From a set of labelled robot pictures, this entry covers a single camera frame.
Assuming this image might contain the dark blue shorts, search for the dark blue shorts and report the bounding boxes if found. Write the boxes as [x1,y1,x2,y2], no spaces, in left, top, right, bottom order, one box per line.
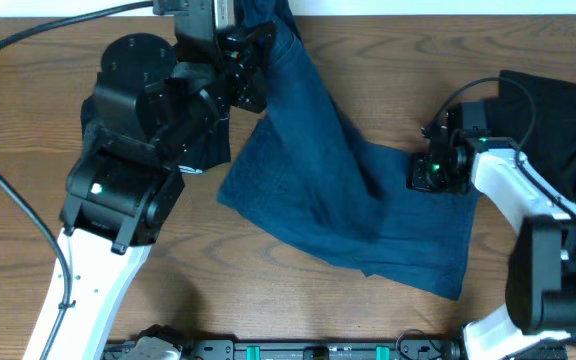
[217,0,478,300]

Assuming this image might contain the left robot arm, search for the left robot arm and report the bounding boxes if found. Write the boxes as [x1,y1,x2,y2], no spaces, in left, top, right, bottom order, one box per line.
[25,18,276,359]

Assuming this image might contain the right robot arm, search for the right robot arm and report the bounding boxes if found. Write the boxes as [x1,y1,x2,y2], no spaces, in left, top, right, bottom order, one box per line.
[407,130,576,359]

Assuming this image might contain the folded black garment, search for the folded black garment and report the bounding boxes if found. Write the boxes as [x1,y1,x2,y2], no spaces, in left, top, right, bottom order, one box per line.
[80,96,231,175]

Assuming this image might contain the black garment pile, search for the black garment pile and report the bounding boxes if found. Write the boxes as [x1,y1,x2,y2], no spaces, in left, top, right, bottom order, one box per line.
[485,70,576,203]

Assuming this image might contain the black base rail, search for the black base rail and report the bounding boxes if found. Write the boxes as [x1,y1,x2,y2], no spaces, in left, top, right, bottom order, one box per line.
[100,325,467,360]

